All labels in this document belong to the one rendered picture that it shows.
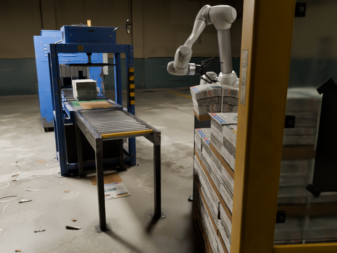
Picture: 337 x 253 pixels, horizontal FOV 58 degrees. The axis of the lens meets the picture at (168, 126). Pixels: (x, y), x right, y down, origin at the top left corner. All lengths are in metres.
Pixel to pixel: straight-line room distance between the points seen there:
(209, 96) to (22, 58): 9.30
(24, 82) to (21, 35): 1.47
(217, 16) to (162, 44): 9.54
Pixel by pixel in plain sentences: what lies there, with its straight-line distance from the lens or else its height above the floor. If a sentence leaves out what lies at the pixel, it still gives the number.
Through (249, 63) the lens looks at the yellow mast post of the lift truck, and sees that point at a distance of 0.72.
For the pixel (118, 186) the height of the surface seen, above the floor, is 0.01.
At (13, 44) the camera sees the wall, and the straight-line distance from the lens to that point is 11.13.
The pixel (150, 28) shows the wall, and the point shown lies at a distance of 11.90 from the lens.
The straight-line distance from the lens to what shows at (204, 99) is 2.28.
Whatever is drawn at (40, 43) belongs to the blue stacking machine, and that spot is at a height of 1.62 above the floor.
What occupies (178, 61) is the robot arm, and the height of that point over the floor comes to 1.38.
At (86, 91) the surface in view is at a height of 0.92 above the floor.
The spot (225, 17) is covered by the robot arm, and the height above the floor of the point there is 1.71.
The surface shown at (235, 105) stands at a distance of 2.34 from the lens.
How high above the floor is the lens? 1.43
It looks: 13 degrees down
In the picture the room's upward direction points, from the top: straight up
